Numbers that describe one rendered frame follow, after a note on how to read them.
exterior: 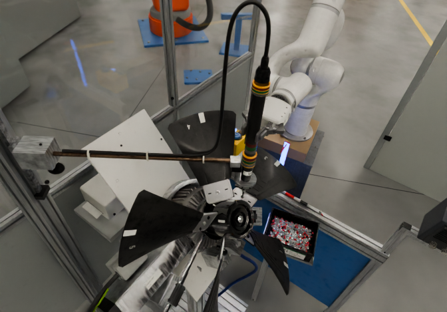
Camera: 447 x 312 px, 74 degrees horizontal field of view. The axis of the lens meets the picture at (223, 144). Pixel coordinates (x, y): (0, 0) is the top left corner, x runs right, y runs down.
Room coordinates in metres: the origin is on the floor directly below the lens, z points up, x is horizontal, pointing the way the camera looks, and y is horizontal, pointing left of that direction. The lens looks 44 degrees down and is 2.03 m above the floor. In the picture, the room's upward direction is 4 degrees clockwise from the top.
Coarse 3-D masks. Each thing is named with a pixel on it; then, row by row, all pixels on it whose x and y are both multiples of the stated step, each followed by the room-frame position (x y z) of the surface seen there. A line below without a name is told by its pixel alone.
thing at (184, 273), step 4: (204, 236) 0.50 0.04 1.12; (200, 240) 0.48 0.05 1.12; (200, 244) 0.47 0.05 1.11; (196, 248) 0.46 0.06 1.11; (192, 252) 0.45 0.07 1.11; (196, 252) 0.45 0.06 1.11; (192, 256) 0.43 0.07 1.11; (188, 260) 0.42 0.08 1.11; (192, 260) 0.42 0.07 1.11; (188, 264) 0.41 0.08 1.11; (184, 268) 0.40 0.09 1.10; (188, 268) 0.40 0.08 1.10; (184, 272) 0.38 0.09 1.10; (180, 276) 0.37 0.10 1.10; (184, 276) 0.37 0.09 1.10; (180, 280) 0.36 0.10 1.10; (184, 280) 0.36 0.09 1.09; (168, 304) 0.30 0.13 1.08; (164, 308) 0.29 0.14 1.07; (168, 308) 0.29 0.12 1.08
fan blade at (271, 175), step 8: (264, 152) 0.85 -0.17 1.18; (256, 160) 0.80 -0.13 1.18; (264, 160) 0.81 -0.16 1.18; (272, 160) 0.82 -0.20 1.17; (256, 168) 0.76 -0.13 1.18; (264, 168) 0.77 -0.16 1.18; (272, 168) 0.78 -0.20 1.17; (280, 168) 0.79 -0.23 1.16; (256, 176) 0.72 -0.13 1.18; (264, 176) 0.73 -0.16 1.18; (272, 176) 0.74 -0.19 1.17; (280, 176) 0.75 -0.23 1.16; (288, 176) 0.77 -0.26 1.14; (256, 184) 0.68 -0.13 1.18; (264, 184) 0.69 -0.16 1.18; (272, 184) 0.70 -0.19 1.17; (280, 184) 0.71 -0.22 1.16; (288, 184) 0.73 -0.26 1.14; (296, 184) 0.75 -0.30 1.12; (248, 192) 0.64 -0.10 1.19; (256, 192) 0.64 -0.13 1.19; (264, 192) 0.65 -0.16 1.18; (272, 192) 0.66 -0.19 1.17
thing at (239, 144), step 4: (236, 128) 1.11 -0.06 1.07; (244, 136) 1.06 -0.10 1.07; (236, 140) 1.03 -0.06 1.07; (240, 140) 1.03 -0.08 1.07; (244, 140) 1.05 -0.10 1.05; (236, 144) 1.00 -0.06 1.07; (240, 144) 1.02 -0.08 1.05; (244, 144) 1.06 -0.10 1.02; (236, 148) 1.00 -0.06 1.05; (240, 148) 1.03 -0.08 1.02; (236, 152) 1.00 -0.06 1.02; (240, 152) 1.03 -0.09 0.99
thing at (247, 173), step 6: (264, 60) 0.61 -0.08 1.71; (264, 66) 0.61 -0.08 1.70; (258, 72) 0.61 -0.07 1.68; (264, 72) 0.60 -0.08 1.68; (270, 72) 0.61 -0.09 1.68; (258, 78) 0.60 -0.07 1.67; (264, 78) 0.60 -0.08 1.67; (246, 168) 0.60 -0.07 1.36; (252, 168) 0.61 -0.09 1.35; (246, 174) 0.60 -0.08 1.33; (246, 180) 0.60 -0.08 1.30
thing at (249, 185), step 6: (234, 156) 0.62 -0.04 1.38; (234, 162) 0.60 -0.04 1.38; (240, 162) 0.60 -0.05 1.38; (234, 168) 0.60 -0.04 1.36; (240, 168) 0.60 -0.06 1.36; (234, 174) 0.61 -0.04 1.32; (240, 174) 0.60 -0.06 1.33; (252, 174) 0.63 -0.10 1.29; (234, 180) 0.60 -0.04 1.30; (240, 180) 0.60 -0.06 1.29; (252, 180) 0.61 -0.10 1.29; (240, 186) 0.59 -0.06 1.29; (246, 186) 0.58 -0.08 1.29; (252, 186) 0.59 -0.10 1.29
